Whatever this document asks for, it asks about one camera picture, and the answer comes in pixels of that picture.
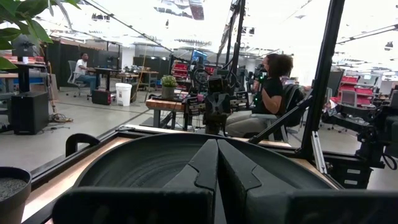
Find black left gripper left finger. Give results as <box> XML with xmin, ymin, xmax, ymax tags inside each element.
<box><xmin>52</xmin><ymin>138</ymin><xmax>220</xmax><ymax>224</ymax></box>

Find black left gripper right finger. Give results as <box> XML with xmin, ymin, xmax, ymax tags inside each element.
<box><xmin>217</xmin><ymin>138</ymin><xmax>398</xmax><ymax>224</ymax></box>

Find dark grey plate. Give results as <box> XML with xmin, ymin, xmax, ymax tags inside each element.
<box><xmin>73</xmin><ymin>132</ymin><xmax>338</xmax><ymax>224</ymax></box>

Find background wooden table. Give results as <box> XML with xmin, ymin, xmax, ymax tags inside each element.
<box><xmin>145</xmin><ymin>98</ymin><xmax>188</xmax><ymax>129</ymax></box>

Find small potted plant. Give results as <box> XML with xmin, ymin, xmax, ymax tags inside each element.
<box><xmin>160</xmin><ymin>74</ymin><xmax>178</xmax><ymax>101</ymax></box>

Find person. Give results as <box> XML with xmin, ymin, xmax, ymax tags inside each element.
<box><xmin>73</xmin><ymin>52</ymin><xmax>101</xmax><ymax>96</ymax></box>
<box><xmin>225</xmin><ymin>52</ymin><xmax>295</xmax><ymax>139</ymax></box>

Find black office chair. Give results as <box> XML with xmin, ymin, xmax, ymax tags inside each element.
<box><xmin>250</xmin><ymin>83</ymin><xmax>307</xmax><ymax>144</ymax></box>

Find red storage bins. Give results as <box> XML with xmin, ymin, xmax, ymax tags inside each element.
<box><xmin>171</xmin><ymin>62</ymin><xmax>190</xmax><ymax>80</ymax></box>
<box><xmin>329</xmin><ymin>75</ymin><xmax>379</xmax><ymax>108</ymax></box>

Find white bin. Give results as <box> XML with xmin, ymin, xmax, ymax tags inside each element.
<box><xmin>115</xmin><ymin>82</ymin><xmax>133</xmax><ymax>107</ymax></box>

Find wooden office desk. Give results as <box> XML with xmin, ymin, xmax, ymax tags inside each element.
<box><xmin>116</xmin><ymin>70</ymin><xmax>160</xmax><ymax>91</ymax></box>

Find blue monitor screen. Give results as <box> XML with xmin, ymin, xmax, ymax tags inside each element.
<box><xmin>190</xmin><ymin>49</ymin><xmax>208</xmax><ymax>65</ymax></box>

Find red and black case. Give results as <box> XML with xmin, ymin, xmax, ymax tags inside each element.
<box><xmin>91</xmin><ymin>89</ymin><xmax>113</xmax><ymax>106</ymax></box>

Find grey monitor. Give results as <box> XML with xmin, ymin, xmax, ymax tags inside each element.
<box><xmin>340</xmin><ymin>90</ymin><xmax>358</xmax><ymax>108</ymax></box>

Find dark office desk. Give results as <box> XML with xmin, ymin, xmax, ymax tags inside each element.
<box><xmin>88</xmin><ymin>67</ymin><xmax>122</xmax><ymax>93</ymax></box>

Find black background stand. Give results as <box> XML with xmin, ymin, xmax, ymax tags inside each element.
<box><xmin>216</xmin><ymin>0</ymin><xmax>247</xmax><ymax>78</ymax></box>

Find grey office chair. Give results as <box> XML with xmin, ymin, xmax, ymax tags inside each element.
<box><xmin>65</xmin><ymin>60</ymin><xmax>90</xmax><ymax>98</ymax></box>

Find black partition panels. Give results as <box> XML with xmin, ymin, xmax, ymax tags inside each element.
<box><xmin>45</xmin><ymin>40</ymin><xmax>122</xmax><ymax>90</ymax></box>

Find black box speaker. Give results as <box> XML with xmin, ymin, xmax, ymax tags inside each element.
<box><xmin>11</xmin><ymin>91</ymin><xmax>50</xmax><ymax>136</ymax></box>

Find green potted plant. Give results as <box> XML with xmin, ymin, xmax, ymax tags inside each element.
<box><xmin>0</xmin><ymin>0</ymin><xmax>82</xmax><ymax>224</ymax></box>

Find black legged desk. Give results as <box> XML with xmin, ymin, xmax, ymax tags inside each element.
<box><xmin>0</xmin><ymin>60</ymin><xmax>48</xmax><ymax>94</ymax></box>

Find silver aluminium bracket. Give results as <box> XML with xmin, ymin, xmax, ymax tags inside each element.
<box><xmin>310</xmin><ymin>130</ymin><xmax>328</xmax><ymax>175</ymax></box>

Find black clamp handle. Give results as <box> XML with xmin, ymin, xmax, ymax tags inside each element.
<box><xmin>65</xmin><ymin>133</ymin><xmax>101</xmax><ymax>158</ymax></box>

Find black metal table frame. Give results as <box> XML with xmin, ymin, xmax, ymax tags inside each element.
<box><xmin>23</xmin><ymin>0</ymin><xmax>398</xmax><ymax>224</ymax></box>

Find cable pile on floor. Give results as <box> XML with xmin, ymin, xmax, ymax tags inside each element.
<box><xmin>48</xmin><ymin>112</ymin><xmax>74</xmax><ymax>124</ymax></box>

